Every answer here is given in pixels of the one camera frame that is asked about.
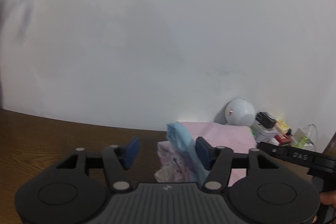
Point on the black charger on tin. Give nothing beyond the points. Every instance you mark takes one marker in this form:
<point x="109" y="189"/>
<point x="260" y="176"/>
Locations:
<point x="266" y="120"/>

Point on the yellow sticky note stack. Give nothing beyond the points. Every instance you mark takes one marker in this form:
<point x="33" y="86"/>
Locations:
<point x="282" y="127"/>

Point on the white power strip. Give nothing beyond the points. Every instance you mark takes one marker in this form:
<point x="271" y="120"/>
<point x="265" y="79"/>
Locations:
<point x="297" y="135"/>

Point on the green spray bottle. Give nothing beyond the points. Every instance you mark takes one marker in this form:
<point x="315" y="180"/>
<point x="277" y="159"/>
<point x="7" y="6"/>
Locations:
<point x="302" y="142"/>

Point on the folded pink floral garment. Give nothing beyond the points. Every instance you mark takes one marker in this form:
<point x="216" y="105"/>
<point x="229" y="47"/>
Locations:
<point x="174" y="168"/>

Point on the person's right hand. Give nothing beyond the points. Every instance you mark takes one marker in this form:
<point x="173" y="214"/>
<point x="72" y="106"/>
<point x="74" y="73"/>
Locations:
<point x="329" y="198"/>

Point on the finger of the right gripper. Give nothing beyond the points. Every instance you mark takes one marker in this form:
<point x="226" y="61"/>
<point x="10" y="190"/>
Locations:
<point x="275" y="151"/>

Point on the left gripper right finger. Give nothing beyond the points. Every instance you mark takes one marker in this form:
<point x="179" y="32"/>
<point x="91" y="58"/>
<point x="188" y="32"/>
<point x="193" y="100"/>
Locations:
<point x="255" y="187"/>

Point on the black red gift box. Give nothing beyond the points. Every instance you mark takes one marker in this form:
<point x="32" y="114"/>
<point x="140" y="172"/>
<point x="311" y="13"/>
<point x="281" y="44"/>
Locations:
<point x="283" y="138"/>

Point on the pink blue mesh vest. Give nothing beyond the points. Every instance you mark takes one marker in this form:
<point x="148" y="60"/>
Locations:
<point x="182" y="136"/>

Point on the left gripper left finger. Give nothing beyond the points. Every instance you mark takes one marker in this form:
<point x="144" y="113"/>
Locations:
<point x="78" y="187"/>

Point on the wooden chair back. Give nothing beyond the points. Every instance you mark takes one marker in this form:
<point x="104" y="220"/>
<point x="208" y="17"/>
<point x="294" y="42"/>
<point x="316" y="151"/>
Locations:
<point x="330" y="149"/>

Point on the white astronaut speaker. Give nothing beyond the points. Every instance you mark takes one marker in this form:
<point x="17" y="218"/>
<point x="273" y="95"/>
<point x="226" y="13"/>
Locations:
<point x="240" y="112"/>

